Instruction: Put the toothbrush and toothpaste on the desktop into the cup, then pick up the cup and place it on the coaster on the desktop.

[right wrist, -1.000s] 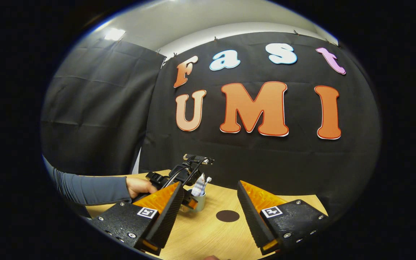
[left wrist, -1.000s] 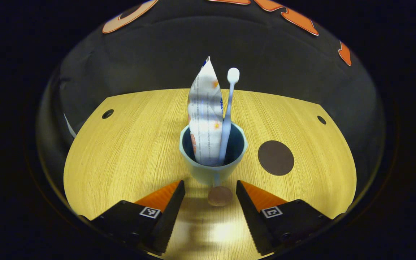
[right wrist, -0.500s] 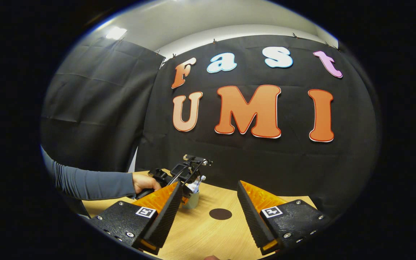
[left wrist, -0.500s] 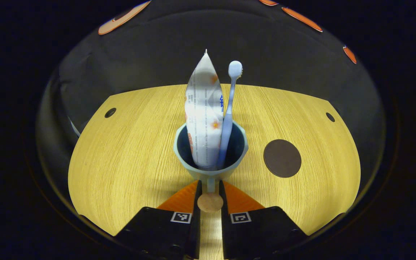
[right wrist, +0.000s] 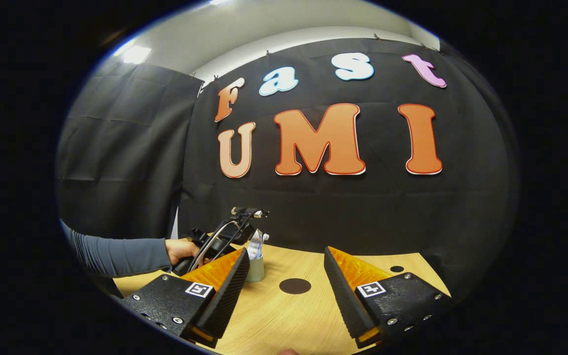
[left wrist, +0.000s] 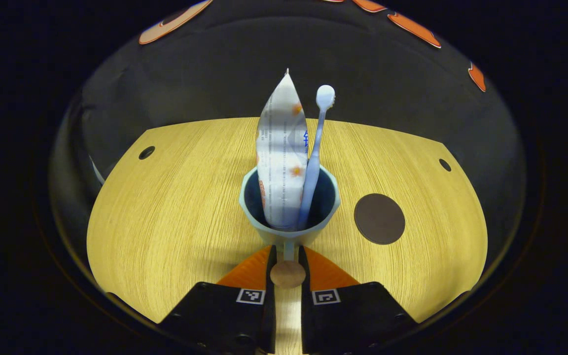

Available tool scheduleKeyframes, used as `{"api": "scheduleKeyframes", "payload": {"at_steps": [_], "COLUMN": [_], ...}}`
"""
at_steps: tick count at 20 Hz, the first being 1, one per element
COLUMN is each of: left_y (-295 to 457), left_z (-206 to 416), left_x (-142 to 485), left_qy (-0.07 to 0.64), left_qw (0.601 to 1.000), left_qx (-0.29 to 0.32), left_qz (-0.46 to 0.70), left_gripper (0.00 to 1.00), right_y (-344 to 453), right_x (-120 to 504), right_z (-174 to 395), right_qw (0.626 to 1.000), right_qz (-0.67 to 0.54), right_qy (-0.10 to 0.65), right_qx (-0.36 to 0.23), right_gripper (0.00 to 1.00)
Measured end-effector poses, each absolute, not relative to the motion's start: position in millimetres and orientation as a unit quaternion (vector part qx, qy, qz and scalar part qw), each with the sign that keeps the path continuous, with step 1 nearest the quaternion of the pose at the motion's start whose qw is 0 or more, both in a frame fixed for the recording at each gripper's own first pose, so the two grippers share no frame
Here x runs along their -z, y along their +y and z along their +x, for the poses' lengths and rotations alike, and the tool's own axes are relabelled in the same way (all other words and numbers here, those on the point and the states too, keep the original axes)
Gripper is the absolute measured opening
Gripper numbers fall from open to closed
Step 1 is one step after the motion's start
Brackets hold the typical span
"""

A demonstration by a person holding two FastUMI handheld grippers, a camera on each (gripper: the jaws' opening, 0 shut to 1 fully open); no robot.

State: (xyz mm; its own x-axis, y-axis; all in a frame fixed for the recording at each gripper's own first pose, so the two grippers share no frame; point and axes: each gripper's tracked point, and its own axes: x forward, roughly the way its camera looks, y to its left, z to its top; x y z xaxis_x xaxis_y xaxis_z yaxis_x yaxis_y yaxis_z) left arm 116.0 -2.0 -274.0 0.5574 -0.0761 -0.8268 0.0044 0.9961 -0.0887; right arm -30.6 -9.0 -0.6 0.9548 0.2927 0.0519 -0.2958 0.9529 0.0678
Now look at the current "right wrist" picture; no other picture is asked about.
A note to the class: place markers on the black side cloth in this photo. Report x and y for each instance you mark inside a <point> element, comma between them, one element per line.
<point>121,148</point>

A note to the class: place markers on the wooden desktop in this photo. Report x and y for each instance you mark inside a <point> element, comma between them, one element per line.
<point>289,315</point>

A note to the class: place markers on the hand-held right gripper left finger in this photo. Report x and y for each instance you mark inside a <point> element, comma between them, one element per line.
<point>227,296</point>

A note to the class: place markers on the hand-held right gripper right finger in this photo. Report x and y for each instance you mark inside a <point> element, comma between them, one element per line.
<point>345,296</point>

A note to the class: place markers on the dark round coaster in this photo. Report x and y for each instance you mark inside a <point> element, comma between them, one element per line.
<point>295,286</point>

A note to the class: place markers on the white toothpaste tube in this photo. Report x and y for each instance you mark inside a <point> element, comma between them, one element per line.
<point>255,246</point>

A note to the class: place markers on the black backdrop cloth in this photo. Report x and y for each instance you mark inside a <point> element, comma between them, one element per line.
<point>338,212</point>

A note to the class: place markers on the ceiling light panel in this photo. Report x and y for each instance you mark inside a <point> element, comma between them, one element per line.
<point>136,54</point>

